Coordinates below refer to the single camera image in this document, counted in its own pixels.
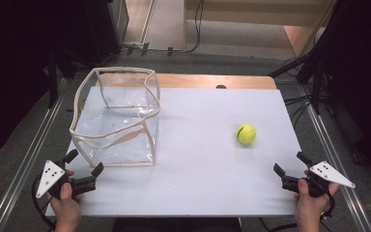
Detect person's left hand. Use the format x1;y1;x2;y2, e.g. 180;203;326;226
45;169;83;225

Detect person's right hand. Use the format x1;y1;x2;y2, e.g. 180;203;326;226
293;170;341;226

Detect black floor cable bundle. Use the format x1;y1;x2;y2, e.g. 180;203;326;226
283;93;314;129

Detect black metal stand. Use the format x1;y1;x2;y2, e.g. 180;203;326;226
268;47;324;116
45;47;78;109

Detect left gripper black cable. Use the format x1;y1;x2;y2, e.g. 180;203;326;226
31;175;58;232

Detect wooden table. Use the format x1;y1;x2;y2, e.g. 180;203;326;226
96;72;277;91

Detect metal floor rail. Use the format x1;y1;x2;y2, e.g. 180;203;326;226
298;84;371;232
0;77;69;232

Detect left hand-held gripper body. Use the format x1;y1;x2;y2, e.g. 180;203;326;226
36;159;97;200

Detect dark cabinet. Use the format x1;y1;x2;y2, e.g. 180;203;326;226
47;0;129;66

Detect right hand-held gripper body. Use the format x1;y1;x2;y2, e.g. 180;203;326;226
281;160;357;198

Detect black hanging cable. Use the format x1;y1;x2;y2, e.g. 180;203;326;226
119;0;206;54

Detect black curtain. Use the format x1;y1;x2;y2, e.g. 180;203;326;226
315;0;371;172
0;0;51;163

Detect clear plastic bin beige trim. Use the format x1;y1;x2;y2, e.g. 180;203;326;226
69;66;162;168

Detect person's dark legs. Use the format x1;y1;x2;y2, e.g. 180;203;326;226
112;217;243;232

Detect white board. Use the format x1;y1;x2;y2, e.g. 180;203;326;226
45;86;307;218

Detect yellow tennis ball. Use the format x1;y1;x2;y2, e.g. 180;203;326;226
236;124;257;145

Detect light wooden furniture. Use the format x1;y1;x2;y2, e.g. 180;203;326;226
183;0;336;58

